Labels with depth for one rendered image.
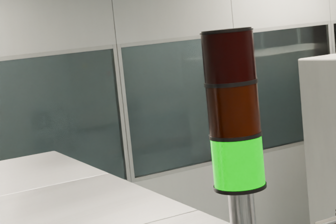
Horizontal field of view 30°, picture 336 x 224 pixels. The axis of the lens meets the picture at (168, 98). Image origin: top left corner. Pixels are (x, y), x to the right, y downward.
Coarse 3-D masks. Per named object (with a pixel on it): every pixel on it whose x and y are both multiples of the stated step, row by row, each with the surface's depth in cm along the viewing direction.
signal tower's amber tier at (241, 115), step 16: (208, 96) 58; (224, 96) 57; (240, 96) 57; (256, 96) 58; (208, 112) 59; (224, 112) 57; (240, 112) 57; (256, 112) 58; (224, 128) 57; (240, 128) 57; (256, 128) 58
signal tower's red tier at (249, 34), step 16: (240, 32) 56; (208, 48) 57; (224, 48) 56; (240, 48) 56; (208, 64) 57; (224, 64) 56; (240, 64) 56; (208, 80) 58; (224, 80) 57; (240, 80) 57
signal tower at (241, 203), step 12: (204, 84) 58; (216, 84) 57; (228, 84) 56; (240, 84) 56; (216, 192) 59; (228, 192) 58; (240, 192) 58; (252, 192) 58; (228, 204) 60; (240, 204) 59; (252, 204) 59; (240, 216) 59; (252, 216) 59
